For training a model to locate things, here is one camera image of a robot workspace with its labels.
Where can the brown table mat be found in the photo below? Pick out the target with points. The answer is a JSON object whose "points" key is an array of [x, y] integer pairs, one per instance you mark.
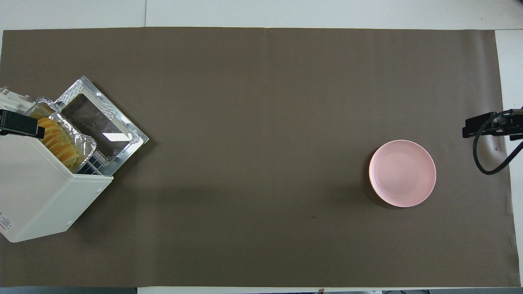
{"points": [[261, 122]]}

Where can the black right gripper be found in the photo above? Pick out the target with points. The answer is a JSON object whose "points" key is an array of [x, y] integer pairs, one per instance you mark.
{"points": [[512, 122]]}

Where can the pink round plate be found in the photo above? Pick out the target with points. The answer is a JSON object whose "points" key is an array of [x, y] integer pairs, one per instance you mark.
{"points": [[402, 173]]}

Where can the white toaster oven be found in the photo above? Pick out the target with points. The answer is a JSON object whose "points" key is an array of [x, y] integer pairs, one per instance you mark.
{"points": [[41, 192]]}

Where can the sliced yellow bread loaf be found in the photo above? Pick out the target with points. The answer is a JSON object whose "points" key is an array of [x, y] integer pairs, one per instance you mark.
{"points": [[57, 141]]}

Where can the aluminium foil tray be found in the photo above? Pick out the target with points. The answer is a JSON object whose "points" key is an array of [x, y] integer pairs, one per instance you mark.
{"points": [[85, 145]]}

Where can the glass oven door metal frame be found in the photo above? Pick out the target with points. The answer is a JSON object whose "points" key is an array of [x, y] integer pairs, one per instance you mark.
{"points": [[88, 114]]}

